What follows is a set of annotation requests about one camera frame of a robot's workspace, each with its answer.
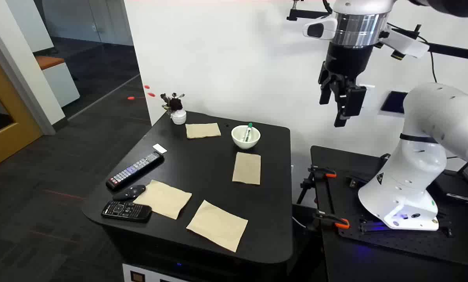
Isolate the yellow wooden door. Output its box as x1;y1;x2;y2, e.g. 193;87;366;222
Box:
0;40;45;176

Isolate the black device box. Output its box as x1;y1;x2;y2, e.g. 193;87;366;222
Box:
434;164;468;207

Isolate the small white round vase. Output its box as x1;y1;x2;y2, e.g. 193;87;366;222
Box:
168;107;187;128

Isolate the white ceramic bowl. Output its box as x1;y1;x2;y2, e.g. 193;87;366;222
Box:
229;124;262;151

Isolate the white labelled box under table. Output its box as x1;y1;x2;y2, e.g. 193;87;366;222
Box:
120;262;189;282

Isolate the dark rectangular wall panel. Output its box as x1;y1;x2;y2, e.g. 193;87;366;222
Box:
380;90;409;115

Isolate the dark red flower bouquet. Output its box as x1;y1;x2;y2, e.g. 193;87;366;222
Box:
157;92;187;113

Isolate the small black remote control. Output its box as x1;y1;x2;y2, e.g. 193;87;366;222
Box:
112;184;146;204

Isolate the wide black button remote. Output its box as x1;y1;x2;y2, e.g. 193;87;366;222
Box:
99;200;153;225

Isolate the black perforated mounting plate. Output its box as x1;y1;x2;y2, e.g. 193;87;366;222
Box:
309;145;468;272

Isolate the long black remote control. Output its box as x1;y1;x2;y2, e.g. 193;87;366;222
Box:
104;151;165;192

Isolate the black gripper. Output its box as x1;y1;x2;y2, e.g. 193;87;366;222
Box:
317;43;375;129

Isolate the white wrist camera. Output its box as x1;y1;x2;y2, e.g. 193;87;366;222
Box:
301;16;431;60

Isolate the white bench with wood top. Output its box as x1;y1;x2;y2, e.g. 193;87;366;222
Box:
32;54;81;110

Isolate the orange handled black clamp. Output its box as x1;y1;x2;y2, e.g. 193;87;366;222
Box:
306;165;339;182
312;209;351;234

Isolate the black camera boom rod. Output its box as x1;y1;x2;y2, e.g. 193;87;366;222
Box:
425;43;468;63

